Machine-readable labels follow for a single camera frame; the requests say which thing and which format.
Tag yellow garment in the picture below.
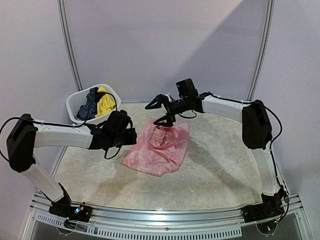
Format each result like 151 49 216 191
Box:
95 86 118 118

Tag aluminium front rail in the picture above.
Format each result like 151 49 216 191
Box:
21 192 313 240

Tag dark blue garment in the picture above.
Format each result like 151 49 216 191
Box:
76 87 98 121

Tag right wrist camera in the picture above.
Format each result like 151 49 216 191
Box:
175 78 198 98

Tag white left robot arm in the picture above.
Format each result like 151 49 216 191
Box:
2 111 137 217

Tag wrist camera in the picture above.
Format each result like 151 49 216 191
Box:
107 110 133 133
175 78 198 98

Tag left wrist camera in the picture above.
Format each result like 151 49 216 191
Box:
107 110 133 133

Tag pink patterned shorts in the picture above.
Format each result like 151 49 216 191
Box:
122 118 190 177

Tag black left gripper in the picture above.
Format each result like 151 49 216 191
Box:
110 127 138 148

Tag left aluminium frame post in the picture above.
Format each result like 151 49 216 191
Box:
57 0 83 91

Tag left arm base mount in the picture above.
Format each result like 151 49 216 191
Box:
48 198 93 223

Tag aluminium frame post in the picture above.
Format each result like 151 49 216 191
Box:
57 0 83 91
246 0 275 101

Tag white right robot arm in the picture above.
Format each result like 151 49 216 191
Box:
145 92 289 218

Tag white plastic laundry basket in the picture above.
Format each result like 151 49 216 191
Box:
65 83 122 124

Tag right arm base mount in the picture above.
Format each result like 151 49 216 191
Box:
240 190 290 223

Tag right aluminium frame post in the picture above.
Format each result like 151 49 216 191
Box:
246 0 275 101

